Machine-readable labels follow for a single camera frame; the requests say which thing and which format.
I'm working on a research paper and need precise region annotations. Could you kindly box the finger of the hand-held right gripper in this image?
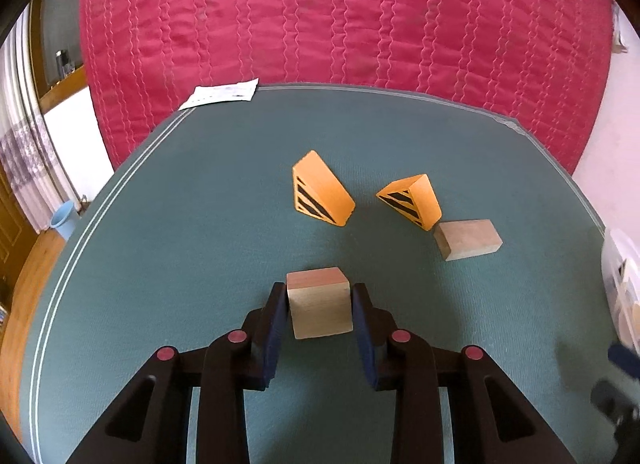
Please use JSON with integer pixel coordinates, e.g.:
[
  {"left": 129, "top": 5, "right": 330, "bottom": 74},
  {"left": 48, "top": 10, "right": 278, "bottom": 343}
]
[
  {"left": 590, "top": 379, "right": 640, "bottom": 424},
  {"left": 607, "top": 341, "right": 640, "bottom": 371}
]

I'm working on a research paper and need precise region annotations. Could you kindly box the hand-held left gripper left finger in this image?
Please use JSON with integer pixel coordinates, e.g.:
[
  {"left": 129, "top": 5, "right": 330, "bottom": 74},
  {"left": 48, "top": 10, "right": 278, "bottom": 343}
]
[{"left": 65, "top": 281, "right": 291, "bottom": 464}]

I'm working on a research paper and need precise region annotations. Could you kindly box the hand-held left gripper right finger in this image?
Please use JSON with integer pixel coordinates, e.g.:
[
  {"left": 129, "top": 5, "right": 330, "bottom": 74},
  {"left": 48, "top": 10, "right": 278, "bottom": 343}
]
[{"left": 351, "top": 283, "right": 576, "bottom": 464}]

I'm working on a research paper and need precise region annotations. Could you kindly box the wooden cube block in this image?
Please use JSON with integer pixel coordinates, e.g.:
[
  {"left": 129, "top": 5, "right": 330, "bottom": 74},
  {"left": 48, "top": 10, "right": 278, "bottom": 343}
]
[{"left": 286, "top": 267, "right": 354, "bottom": 340}]

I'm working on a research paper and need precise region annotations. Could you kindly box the clear plastic container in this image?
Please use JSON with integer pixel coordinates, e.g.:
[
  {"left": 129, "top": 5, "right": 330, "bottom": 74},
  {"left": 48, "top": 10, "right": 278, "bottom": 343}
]
[{"left": 602, "top": 228, "right": 640, "bottom": 355}]

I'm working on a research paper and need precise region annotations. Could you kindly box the long wooden block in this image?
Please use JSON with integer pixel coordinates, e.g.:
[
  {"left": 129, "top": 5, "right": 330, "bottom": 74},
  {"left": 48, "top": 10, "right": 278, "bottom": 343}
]
[{"left": 433, "top": 219, "right": 503, "bottom": 262}]

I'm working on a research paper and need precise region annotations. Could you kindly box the orange striped wedge block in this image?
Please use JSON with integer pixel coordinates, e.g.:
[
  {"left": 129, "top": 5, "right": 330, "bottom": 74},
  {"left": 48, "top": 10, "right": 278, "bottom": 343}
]
[
  {"left": 376, "top": 174, "right": 442, "bottom": 232},
  {"left": 292, "top": 150, "right": 356, "bottom": 228}
]

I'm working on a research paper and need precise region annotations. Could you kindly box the blue bucket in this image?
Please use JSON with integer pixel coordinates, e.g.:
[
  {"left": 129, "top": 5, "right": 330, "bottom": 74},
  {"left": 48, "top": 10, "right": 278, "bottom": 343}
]
[{"left": 51, "top": 202, "right": 78, "bottom": 241}]

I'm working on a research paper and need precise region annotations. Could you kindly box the white paper sheet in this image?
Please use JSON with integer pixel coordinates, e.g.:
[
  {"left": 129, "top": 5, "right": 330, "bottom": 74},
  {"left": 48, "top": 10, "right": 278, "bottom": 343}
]
[{"left": 178, "top": 77, "right": 260, "bottom": 111}]

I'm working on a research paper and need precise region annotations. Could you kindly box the white cabinet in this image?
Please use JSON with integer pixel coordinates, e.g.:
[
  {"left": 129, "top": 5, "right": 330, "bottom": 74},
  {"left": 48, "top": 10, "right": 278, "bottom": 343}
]
[{"left": 39, "top": 67, "right": 116, "bottom": 197}]

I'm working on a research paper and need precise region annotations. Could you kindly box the wooden door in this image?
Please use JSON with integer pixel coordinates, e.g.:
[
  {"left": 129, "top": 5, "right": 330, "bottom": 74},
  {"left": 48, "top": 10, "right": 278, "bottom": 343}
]
[{"left": 0, "top": 161, "right": 40, "bottom": 295}]

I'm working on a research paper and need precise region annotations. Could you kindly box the patterned white curtain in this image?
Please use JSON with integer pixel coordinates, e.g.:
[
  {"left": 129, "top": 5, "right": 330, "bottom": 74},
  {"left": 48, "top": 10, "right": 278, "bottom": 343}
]
[{"left": 0, "top": 29, "right": 76, "bottom": 235}]

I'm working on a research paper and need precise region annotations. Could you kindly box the red quilted blanket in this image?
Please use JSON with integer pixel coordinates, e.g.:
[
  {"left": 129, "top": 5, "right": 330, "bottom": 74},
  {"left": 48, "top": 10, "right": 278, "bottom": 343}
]
[{"left": 79, "top": 0, "right": 617, "bottom": 175}]

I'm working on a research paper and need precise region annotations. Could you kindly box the small dark object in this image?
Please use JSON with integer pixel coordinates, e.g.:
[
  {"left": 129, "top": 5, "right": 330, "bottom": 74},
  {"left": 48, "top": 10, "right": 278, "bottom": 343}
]
[{"left": 55, "top": 48, "right": 76, "bottom": 78}]

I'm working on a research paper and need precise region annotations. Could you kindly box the wooden frame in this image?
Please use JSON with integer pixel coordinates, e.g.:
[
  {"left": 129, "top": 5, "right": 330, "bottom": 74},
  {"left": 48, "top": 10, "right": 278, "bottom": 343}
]
[{"left": 27, "top": 0, "right": 51, "bottom": 95}]

